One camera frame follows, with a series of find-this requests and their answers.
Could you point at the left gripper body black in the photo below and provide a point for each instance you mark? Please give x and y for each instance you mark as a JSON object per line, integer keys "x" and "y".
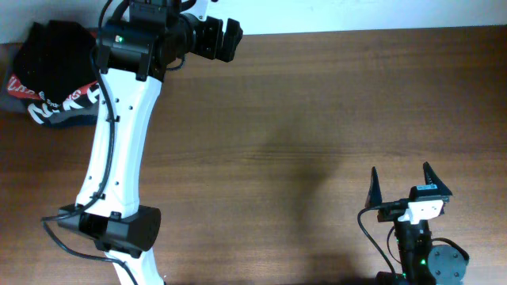
{"x": 202, "y": 39}

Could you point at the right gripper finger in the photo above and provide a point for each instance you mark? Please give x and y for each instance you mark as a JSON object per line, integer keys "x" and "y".
{"x": 374, "y": 196}
{"x": 432, "y": 178}

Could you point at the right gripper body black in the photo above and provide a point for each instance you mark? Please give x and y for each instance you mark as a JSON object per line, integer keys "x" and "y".
{"x": 390, "y": 214}

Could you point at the black t-shirt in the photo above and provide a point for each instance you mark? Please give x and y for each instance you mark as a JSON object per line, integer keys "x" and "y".
{"x": 54, "y": 61}

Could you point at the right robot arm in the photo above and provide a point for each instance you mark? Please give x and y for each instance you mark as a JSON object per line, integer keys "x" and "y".
{"x": 424, "y": 259}

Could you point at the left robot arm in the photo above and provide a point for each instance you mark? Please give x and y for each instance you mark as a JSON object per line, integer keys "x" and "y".
{"x": 107, "y": 209}

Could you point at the black white lettered shirt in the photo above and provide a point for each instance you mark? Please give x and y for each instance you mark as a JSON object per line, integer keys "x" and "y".
{"x": 79, "y": 109}

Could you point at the grey folded garment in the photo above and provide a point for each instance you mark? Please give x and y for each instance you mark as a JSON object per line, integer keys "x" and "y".
{"x": 11, "y": 104}

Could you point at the dark blue folded garment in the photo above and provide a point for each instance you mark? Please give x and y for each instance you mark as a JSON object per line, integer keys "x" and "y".
{"x": 66, "y": 120}

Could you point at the red folded shirt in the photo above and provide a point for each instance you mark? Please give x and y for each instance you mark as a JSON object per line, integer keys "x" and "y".
{"x": 16, "y": 89}

